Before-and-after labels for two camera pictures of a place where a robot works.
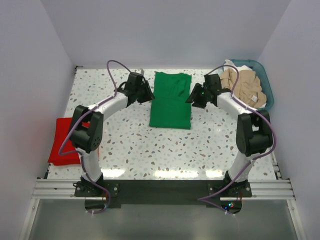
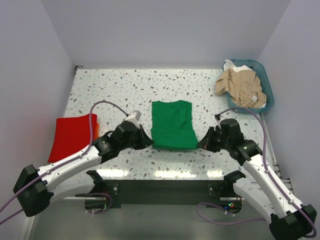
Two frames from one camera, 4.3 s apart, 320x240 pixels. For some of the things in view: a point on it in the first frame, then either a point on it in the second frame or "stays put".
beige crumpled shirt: [248, 89] stays put
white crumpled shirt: [228, 62] stays put
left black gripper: [149, 96] to [144, 141]
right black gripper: [197, 88] to [206, 142]
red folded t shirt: [62, 127] stays put
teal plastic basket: [266, 88] stays put
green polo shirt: [169, 108] to [172, 127]
